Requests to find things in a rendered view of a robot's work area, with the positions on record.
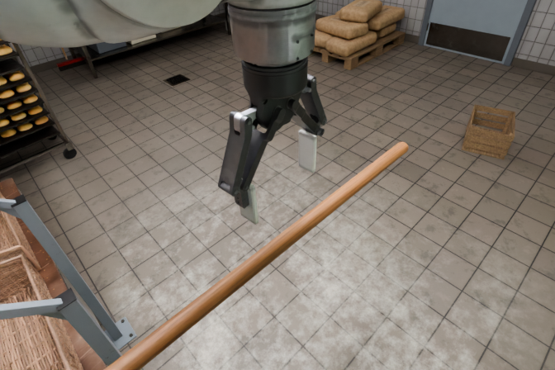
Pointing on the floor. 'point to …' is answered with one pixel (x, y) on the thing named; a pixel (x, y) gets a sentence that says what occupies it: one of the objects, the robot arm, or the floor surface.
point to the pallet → (365, 50)
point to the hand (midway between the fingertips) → (280, 186)
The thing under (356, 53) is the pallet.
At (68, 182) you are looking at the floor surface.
